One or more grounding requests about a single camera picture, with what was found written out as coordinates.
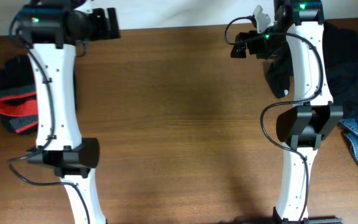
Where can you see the black folded cloth pile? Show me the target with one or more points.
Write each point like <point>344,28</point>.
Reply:
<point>17,70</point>

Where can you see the black pants with red waistband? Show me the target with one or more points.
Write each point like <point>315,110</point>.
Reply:
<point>18,108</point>

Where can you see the black metal rail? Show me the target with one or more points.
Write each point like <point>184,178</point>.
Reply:
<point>323,220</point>

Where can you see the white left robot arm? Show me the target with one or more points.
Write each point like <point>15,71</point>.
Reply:
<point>49,31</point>

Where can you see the black garment with button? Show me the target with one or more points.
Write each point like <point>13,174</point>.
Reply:
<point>278,75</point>

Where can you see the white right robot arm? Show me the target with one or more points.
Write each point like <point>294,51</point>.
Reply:
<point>300,130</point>

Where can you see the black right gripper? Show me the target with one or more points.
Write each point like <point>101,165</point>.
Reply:
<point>257,50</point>

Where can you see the black knit garment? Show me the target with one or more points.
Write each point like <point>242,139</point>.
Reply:
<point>339,45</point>

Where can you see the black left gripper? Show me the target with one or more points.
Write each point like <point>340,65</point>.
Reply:
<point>112,23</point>

